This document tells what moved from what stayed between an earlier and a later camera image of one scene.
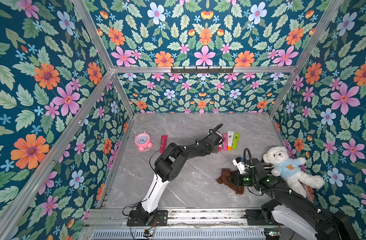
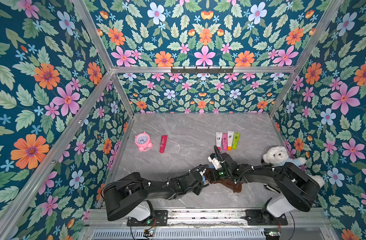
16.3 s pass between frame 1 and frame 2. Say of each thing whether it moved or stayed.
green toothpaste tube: stayed
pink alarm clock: stayed
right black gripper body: moved
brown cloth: moved
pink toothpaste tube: stayed
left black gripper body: moved
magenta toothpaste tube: stayed
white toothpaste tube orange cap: stayed
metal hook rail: stayed
